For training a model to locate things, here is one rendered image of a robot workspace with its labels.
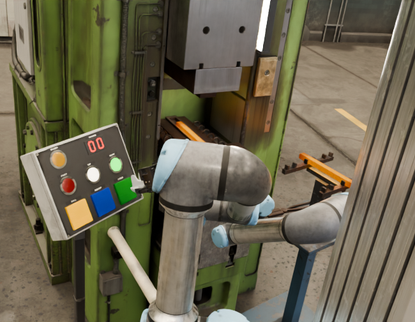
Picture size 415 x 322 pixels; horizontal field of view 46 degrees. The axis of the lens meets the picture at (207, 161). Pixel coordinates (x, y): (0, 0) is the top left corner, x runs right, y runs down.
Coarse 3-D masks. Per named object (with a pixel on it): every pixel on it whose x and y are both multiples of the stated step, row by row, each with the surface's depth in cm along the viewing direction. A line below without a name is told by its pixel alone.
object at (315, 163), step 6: (300, 156) 221; (306, 156) 219; (312, 162) 216; (318, 162) 215; (318, 168) 214; (324, 168) 211; (330, 168) 211; (330, 174) 209; (336, 174) 206; (342, 174) 207; (348, 180) 203; (348, 186) 202
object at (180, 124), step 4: (176, 124) 224; (180, 124) 222; (184, 124) 222; (184, 128) 218; (188, 128) 218; (188, 132) 215; (192, 132) 215; (192, 136) 211; (196, 136) 212; (196, 140) 209; (200, 140) 209
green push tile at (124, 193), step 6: (126, 180) 167; (114, 186) 163; (120, 186) 164; (126, 186) 166; (132, 186) 168; (120, 192) 164; (126, 192) 166; (132, 192) 168; (120, 198) 164; (126, 198) 166; (132, 198) 167
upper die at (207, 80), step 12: (168, 60) 196; (168, 72) 198; (180, 72) 188; (192, 72) 180; (204, 72) 179; (216, 72) 182; (228, 72) 184; (240, 72) 187; (192, 84) 181; (204, 84) 182; (216, 84) 184; (228, 84) 187
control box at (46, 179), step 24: (72, 144) 153; (96, 144) 160; (120, 144) 168; (24, 168) 148; (48, 168) 146; (72, 168) 152; (96, 168) 159; (48, 192) 145; (72, 192) 151; (48, 216) 149; (96, 216) 156
